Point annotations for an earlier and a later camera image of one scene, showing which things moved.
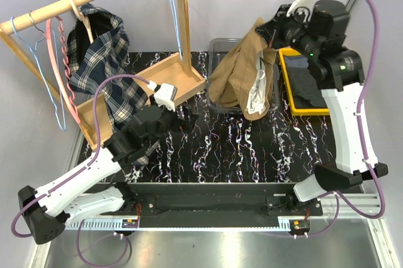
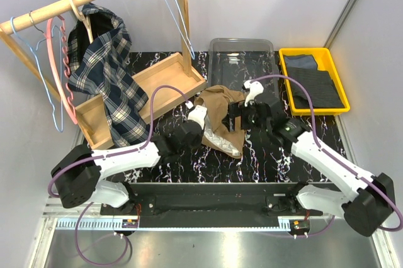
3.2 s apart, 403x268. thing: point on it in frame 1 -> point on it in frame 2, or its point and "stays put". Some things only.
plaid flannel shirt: x=97 y=49 stays put
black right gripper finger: x=267 y=31 -> x=228 y=121
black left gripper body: x=170 y=121 -> x=196 y=143
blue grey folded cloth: x=296 y=61 stays put
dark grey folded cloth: x=305 y=92 stays put
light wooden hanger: x=80 y=16 stays put
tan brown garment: x=244 y=77 -> x=216 y=99
